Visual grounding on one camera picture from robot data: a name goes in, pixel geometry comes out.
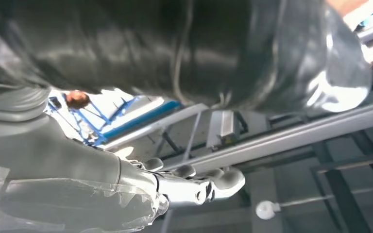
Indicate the large blue shelf rack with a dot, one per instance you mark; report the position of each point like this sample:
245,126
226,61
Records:
141,120

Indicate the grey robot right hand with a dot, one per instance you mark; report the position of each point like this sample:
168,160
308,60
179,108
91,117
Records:
61,154

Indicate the white round knob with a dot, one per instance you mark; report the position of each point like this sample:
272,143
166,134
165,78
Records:
267,210

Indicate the grey box fixture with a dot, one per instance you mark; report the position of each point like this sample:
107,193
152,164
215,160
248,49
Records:
225,128

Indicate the grey metal rail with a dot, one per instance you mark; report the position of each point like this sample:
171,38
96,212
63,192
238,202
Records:
302,135

